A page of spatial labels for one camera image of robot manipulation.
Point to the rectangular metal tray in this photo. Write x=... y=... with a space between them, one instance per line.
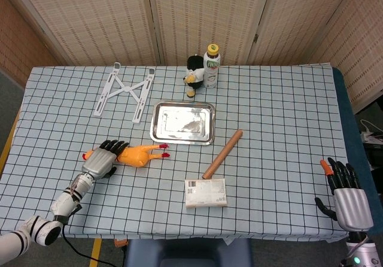
x=182 y=123

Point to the woven folding screen panel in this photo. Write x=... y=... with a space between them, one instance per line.
x=89 y=18
x=359 y=45
x=293 y=21
x=206 y=12

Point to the black white plush toy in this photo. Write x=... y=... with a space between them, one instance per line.
x=194 y=75

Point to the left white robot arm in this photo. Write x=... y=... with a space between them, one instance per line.
x=64 y=201

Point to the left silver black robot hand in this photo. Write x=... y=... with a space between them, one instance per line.
x=97 y=160

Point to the white labelled package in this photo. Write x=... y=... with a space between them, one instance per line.
x=206 y=193

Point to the blue checked tablecloth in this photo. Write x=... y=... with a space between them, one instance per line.
x=269 y=129

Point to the white folding laptop stand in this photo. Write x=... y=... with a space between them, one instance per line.
x=127 y=89

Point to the blue chair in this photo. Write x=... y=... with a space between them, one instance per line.
x=185 y=253

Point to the yellow rubber chicken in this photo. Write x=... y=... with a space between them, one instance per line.
x=134 y=157

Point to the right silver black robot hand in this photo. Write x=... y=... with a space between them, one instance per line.
x=351 y=207

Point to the white bottle yellow cap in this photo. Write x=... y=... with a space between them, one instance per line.
x=211 y=69

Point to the wooden stick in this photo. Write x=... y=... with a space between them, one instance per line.
x=223 y=154

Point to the white power strip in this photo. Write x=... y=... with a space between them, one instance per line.
x=372 y=137

